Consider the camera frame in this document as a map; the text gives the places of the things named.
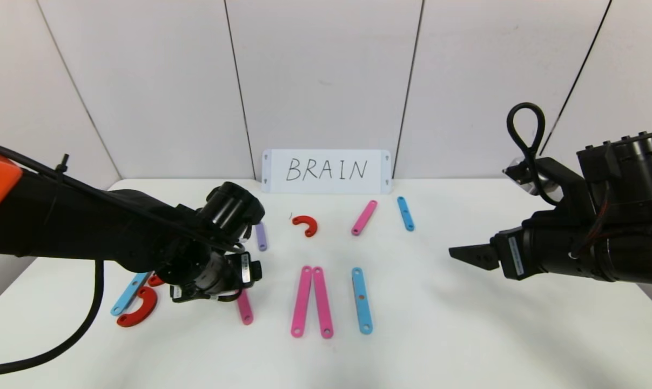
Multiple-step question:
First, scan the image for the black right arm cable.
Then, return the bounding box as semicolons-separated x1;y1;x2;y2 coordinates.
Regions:
507;103;561;206

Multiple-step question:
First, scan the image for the cyan long flat bar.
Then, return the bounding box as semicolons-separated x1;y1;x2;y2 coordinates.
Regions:
352;267;374;335
110;272;151;317

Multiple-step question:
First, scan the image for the white BRAIN sign board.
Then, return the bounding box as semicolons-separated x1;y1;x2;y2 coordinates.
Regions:
261;149;393;195

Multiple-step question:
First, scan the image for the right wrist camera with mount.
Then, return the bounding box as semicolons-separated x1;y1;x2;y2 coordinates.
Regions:
503;157;591;227

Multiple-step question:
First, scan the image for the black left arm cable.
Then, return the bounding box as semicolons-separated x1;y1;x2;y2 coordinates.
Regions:
0;139;245;378

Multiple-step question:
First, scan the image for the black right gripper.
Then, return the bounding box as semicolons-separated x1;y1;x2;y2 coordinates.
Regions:
448;210;600;281

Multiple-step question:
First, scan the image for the pink short flat bar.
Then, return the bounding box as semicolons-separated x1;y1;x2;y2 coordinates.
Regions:
351;200;378;236

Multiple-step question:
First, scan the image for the small red arc piece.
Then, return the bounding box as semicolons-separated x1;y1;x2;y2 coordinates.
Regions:
292;215;319;238

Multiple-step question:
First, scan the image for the cyan short flat bar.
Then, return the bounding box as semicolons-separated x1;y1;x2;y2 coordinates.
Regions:
396;196;415;232

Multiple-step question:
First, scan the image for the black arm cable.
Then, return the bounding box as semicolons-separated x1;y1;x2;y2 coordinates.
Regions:
507;103;561;206
0;139;245;378

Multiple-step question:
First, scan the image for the pink long bar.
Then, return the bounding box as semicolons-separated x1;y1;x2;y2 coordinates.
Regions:
291;265;313;339
237;289;254;326
313;266;334;340

